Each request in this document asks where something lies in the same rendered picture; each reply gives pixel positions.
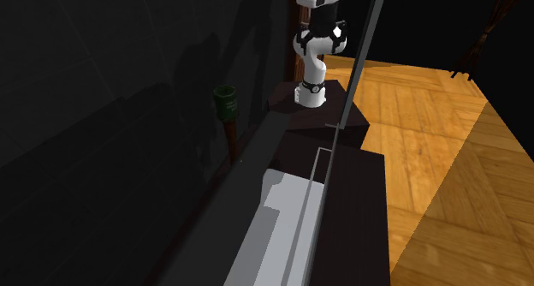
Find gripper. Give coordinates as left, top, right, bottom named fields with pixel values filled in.
left=296, top=2, right=348, bottom=56

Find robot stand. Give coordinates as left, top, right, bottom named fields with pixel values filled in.
left=266, top=79, right=371, bottom=149

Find green cup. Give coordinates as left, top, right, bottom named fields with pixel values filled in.
left=213, top=84, right=240, bottom=123

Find brown wooden stick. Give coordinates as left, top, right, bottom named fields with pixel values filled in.
left=222, top=119, right=240, bottom=166

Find brown dry twigs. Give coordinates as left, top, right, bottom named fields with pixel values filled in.
left=450, top=0, right=534, bottom=82

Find dark wooden cabinet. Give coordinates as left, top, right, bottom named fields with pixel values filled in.
left=264, top=130, right=392, bottom=286

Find brown wooden post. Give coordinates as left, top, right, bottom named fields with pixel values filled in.
left=286, top=0, right=313, bottom=85

